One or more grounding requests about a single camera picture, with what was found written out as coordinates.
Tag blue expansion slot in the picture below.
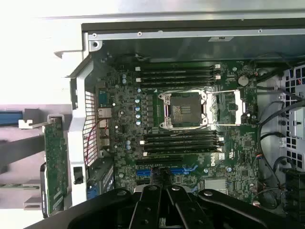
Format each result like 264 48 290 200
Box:
135 166 199 177

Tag black open PC case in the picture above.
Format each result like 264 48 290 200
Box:
53 22 305 229

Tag silver disk bay cage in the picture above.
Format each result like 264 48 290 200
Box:
281 64 305 170

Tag black fan shroud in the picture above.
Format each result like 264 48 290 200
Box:
283 168 305 217

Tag black expansion slot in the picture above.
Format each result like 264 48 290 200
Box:
135 156 184 166

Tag grey parts rack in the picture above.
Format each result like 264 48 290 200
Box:
0 108 73 210

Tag silver chipset heatsink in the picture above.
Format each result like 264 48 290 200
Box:
204 178 227 195

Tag green motherboard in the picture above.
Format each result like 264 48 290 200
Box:
95 59 260 206

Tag CPU socket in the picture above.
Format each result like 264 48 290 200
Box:
158 91 208 129

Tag silver socket cover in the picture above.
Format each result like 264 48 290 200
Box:
205 89 247 126

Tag hard disk blue carrier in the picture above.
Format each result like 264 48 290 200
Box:
0 110 24 126

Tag silver coin cell battery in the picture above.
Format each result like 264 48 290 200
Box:
237 75 249 87

